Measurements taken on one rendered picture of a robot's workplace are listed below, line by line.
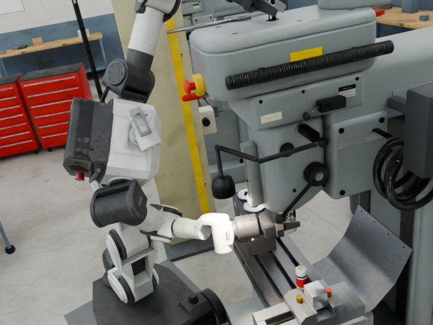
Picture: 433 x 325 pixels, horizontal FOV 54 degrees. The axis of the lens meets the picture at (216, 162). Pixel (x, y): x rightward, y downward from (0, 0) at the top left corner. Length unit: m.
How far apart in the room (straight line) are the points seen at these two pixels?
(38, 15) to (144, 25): 8.77
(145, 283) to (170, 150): 1.27
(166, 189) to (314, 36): 2.29
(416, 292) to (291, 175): 0.69
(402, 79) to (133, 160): 0.83
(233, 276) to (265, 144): 2.02
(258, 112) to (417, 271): 0.85
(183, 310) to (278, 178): 1.06
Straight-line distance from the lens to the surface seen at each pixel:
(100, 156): 1.34
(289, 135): 1.20
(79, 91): 5.73
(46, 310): 3.39
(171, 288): 2.29
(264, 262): 1.77
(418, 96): 1.07
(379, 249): 1.69
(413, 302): 1.75
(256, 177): 1.31
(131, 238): 1.85
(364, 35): 1.20
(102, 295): 2.39
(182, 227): 1.52
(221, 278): 3.13
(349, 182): 1.34
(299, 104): 1.16
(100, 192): 1.40
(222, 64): 1.05
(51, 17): 10.17
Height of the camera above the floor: 2.07
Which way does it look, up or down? 26 degrees down
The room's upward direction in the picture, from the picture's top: 9 degrees counter-clockwise
